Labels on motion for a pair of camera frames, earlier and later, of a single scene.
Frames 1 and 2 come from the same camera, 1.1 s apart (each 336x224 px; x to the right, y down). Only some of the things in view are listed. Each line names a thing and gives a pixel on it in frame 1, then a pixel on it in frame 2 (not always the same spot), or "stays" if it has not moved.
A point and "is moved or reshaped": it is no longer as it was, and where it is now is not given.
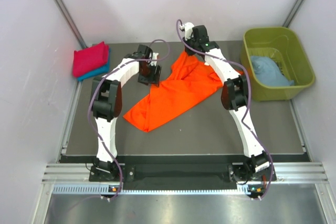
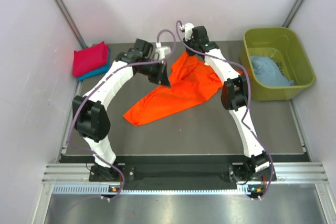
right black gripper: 189,52 stays
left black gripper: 154,78 to 160,77
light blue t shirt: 269,73 stays
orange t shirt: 163,105 is moved or reshaped
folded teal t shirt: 104,68 stays
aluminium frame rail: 305,173 stays
